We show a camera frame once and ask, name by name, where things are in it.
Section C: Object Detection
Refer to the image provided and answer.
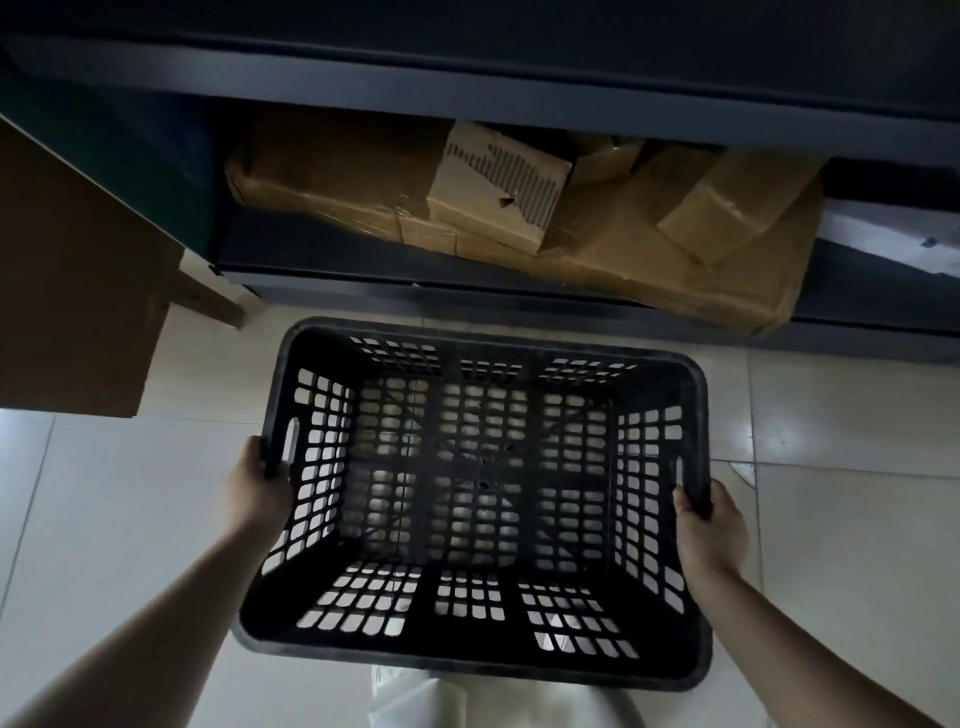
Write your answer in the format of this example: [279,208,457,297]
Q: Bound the small perforated cardboard box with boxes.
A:
[426,121,576,255]

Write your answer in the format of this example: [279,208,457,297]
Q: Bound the black plastic lattice basket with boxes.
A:
[230,316,714,692]

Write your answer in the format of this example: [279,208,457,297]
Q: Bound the person's left forearm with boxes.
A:
[0,521,260,728]

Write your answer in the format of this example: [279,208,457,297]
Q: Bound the large flattened cardboard box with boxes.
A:
[225,105,826,336]

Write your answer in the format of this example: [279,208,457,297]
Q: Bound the dark metal shelf unit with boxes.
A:
[0,0,960,366]

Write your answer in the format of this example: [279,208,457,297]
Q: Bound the person's left hand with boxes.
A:
[222,436,292,535]

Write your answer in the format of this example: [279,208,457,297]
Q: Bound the person's right hand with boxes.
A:
[672,480,750,577]

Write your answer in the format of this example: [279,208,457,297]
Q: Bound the folded cardboard box piece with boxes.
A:
[657,148,826,267]

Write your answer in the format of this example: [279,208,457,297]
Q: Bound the person's right forearm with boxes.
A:
[686,562,948,728]

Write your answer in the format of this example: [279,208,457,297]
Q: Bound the person's white trousers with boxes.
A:
[366,663,646,728]

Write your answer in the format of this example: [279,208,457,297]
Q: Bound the small cardboard box flap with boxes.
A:
[570,135,646,189]

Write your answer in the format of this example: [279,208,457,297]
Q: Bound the brown cardboard panel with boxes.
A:
[0,114,247,419]

